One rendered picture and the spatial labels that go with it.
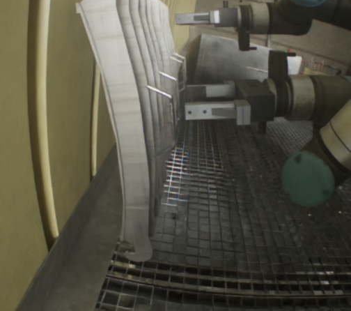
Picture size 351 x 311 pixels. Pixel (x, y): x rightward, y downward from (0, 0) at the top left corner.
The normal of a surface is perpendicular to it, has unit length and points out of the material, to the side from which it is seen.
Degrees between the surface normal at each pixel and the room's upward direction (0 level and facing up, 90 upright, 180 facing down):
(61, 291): 0
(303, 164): 94
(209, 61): 90
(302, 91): 60
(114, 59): 90
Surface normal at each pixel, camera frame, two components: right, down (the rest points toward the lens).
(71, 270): 0.15, -0.91
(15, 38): 0.99, 0.17
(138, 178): -0.07, 0.39
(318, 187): -0.75, 0.23
